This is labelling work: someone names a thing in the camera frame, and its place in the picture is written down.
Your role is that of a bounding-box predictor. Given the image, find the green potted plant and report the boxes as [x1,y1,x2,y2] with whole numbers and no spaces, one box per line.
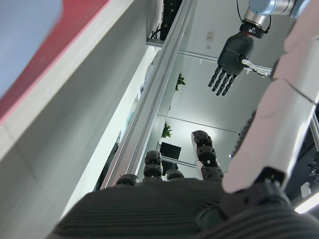
[160,121,173,139]
[173,72,187,93]

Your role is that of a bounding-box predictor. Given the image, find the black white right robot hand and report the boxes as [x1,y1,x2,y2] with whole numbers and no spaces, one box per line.
[53,0,319,239]

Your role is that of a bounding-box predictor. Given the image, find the green conveyor belt aluminium frame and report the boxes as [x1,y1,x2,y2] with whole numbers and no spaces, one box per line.
[94,0,198,191]

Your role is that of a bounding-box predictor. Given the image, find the black flat display panel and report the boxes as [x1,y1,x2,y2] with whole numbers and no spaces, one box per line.
[159,141,182,160]

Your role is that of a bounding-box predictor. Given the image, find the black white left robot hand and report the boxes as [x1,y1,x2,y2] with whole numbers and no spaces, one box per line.
[207,32,272,98]

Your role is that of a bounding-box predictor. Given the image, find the white wall socket panel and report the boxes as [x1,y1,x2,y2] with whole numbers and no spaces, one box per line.
[206,31,215,50]

